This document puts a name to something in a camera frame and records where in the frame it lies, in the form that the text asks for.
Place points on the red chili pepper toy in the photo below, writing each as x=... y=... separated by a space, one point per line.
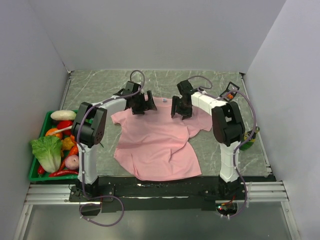
x=63 y=173

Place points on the green lettuce toy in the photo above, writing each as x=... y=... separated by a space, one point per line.
x=47 y=150

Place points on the green plastic crate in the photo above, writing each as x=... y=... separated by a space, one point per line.
x=34 y=176

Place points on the orange fruit toy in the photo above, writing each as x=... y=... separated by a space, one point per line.
x=54 y=132

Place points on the purple onion toy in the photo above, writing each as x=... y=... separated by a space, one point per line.
x=72 y=162

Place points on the yellow pepper toy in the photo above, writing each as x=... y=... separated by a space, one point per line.
x=67 y=144

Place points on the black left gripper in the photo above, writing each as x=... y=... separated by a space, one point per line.
x=149 y=103

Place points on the pink t-shirt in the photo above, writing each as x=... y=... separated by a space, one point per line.
x=155 y=146

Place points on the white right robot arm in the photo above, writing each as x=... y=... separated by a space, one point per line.
x=227 y=125

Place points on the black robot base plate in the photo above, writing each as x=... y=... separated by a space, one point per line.
x=112 y=194

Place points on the red tomato toy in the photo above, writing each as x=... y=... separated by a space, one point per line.
x=64 y=124

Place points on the orange carrot toy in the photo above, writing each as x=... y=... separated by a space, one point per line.
x=73 y=151

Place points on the green glass bottle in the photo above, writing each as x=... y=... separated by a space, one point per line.
x=250 y=137

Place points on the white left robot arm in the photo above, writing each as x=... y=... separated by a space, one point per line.
x=89 y=127

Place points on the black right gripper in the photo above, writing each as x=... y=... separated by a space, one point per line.
x=175 y=101

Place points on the white radish toy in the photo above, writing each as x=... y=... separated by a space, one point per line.
x=63 y=115

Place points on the aluminium table edge rail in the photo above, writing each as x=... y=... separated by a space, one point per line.
x=66 y=89

